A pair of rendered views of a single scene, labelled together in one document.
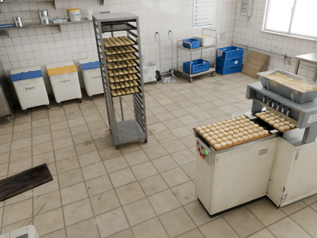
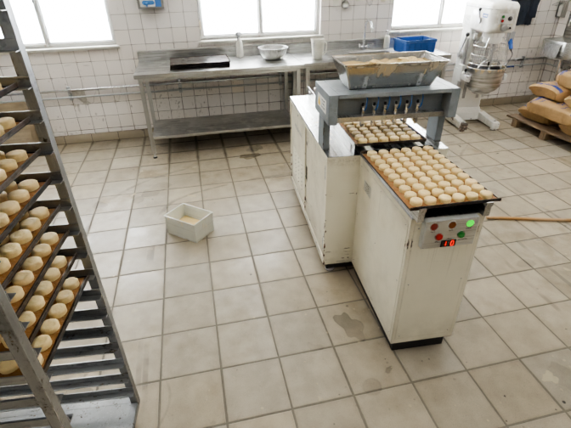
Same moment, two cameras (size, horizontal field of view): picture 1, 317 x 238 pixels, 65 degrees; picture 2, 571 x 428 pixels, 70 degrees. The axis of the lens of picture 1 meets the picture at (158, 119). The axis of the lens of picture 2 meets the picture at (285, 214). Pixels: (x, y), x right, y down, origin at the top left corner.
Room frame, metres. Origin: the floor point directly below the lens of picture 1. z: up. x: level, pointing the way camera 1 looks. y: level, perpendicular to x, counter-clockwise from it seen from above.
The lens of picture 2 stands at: (2.26, 1.14, 1.74)
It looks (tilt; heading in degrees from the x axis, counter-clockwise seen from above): 31 degrees down; 281
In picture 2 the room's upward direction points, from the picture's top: 1 degrees counter-clockwise
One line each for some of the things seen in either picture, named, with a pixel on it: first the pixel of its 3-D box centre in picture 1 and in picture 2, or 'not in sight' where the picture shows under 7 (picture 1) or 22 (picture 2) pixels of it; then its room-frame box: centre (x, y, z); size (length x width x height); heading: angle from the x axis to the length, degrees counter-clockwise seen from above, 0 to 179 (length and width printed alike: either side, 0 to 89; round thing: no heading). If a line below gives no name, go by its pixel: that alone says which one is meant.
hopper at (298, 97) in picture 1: (287, 86); (387, 70); (2.15, -1.22, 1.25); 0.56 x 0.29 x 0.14; 19
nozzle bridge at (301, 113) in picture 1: (282, 109); (381, 114); (2.15, -1.22, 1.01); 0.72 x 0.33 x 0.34; 19
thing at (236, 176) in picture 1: (233, 167); (404, 244); (1.98, -0.75, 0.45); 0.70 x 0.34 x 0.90; 109
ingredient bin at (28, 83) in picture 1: (31, 89); not in sight; (4.69, 2.51, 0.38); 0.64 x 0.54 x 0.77; 26
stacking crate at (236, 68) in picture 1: (228, 67); not in sight; (6.42, -1.91, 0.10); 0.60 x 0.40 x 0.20; 111
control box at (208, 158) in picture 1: (203, 150); (448, 231); (1.86, -0.40, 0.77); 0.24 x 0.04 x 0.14; 19
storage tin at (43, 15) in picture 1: (44, 17); not in sight; (5.11, 2.09, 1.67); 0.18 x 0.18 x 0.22
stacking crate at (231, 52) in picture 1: (229, 52); not in sight; (6.42, -1.91, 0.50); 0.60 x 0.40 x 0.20; 116
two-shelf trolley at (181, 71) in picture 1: (196, 55); not in sight; (6.11, -1.02, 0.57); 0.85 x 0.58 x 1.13; 120
